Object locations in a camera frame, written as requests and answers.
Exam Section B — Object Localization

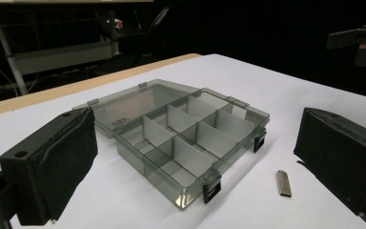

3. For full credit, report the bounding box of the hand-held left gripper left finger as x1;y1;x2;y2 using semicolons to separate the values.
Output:
0;107;99;227

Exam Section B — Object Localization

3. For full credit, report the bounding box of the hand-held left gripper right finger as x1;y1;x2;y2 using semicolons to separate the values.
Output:
293;107;366;225

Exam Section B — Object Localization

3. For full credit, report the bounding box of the small metal clip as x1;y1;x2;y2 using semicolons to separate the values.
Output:
275;169;293;198

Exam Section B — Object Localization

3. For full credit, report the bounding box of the clear grey compartment box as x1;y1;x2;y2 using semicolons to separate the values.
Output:
71;78;271;212

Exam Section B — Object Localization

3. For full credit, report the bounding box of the grey shelf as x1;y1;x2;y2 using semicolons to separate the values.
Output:
12;39;122;76

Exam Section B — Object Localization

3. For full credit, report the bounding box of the metal stand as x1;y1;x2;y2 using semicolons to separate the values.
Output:
0;12;29;96

